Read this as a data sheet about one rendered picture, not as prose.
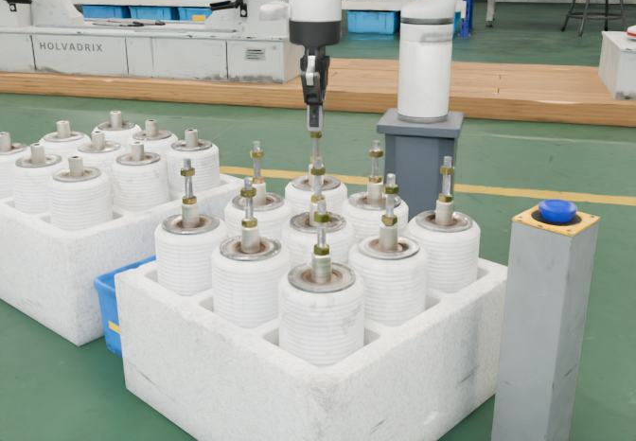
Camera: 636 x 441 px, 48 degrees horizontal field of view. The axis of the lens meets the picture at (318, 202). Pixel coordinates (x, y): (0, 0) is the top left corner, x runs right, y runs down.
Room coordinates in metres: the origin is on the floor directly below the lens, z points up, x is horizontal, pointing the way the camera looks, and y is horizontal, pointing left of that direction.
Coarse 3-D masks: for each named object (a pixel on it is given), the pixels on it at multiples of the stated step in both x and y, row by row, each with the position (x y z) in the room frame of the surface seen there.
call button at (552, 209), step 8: (544, 200) 0.75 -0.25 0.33; (552, 200) 0.75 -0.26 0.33; (560, 200) 0.75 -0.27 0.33; (544, 208) 0.72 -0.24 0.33; (552, 208) 0.72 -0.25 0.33; (560, 208) 0.72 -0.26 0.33; (568, 208) 0.72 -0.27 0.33; (576, 208) 0.72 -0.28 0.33; (544, 216) 0.73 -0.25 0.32; (552, 216) 0.72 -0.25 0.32; (560, 216) 0.71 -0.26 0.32; (568, 216) 0.71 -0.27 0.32
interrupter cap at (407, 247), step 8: (360, 240) 0.81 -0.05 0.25; (368, 240) 0.81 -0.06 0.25; (376, 240) 0.81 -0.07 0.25; (400, 240) 0.81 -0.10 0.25; (408, 240) 0.81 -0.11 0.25; (360, 248) 0.79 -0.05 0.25; (368, 248) 0.79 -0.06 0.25; (376, 248) 0.80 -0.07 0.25; (400, 248) 0.80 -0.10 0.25; (408, 248) 0.79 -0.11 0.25; (416, 248) 0.79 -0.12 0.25; (376, 256) 0.76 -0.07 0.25; (384, 256) 0.76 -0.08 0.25; (392, 256) 0.76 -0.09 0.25; (400, 256) 0.76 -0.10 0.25; (408, 256) 0.77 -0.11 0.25
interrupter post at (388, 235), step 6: (384, 228) 0.79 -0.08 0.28; (390, 228) 0.79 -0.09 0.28; (396, 228) 0.79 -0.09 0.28; (384, 234) 0.79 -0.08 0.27; (390, 234) 0.79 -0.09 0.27; (396, 234) 0.79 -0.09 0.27; (384, 240) 0.79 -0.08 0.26; (390, 240) 0.79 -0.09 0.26; (396, 240) 0.79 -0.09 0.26; (384, 246) 0.79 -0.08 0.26; (390, 246) 0.79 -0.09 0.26; (396, 246) 0.79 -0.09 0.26
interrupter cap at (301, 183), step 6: (294, 180) 1.05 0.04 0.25; (300, 180) 1.06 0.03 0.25; (306, 180) 1.06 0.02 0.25; (324, 180) 1.06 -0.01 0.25; (330, 180) 1.06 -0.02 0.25; (336, 180) 1.06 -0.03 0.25; (294, 186) 1.03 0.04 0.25; (300, 186) 1.02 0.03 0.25; (306, 186) 1.02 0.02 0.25; (312, 186) 1.03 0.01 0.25; (324, 186) 1.02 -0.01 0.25; (330, 186) 1.03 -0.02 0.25; (336, 186) 1.03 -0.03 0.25
